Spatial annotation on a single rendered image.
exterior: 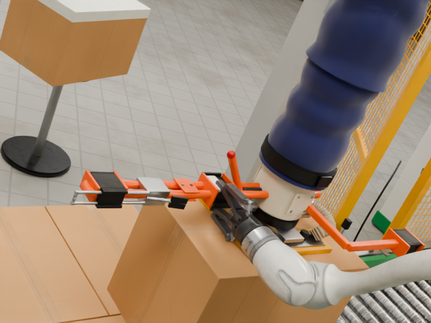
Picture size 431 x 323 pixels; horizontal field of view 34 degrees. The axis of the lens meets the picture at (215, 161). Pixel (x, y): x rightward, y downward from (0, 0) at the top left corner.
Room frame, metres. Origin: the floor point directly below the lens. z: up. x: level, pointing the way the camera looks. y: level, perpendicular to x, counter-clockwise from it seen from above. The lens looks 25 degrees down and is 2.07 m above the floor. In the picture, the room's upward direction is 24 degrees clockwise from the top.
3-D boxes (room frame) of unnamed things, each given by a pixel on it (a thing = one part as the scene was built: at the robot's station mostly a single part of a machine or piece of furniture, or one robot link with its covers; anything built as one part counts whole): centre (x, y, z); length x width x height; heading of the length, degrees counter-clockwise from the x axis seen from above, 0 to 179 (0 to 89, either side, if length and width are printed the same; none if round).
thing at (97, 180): (1.43, 0.22, 1.21); 0.08 x 0.07 x 0.05; 135
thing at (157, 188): (1.52, 0.12, 1.20); 0.07 x 0.07 x 0.04; 45
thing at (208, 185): (1.67, -0.04, 1.20); 0.10 x 0.08 x 0.06; 45
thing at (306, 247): (1.78, -0.28, 1.09); 0.34 x 0.10 x 0.05; 135
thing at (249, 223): (1.55, -0.14, 1.20); 0.09 x 0.07 x 0.08; 44
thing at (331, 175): (1.85, -0.22, 1.31); 0.23 x 0.23 x 0.04
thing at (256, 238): (1.50, -0.19, 1.20); 0.09 x 0.06 x 0.09; 134
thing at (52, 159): (3.43, 0.95, 0.31); 0.40 x 0.40 x 0.62
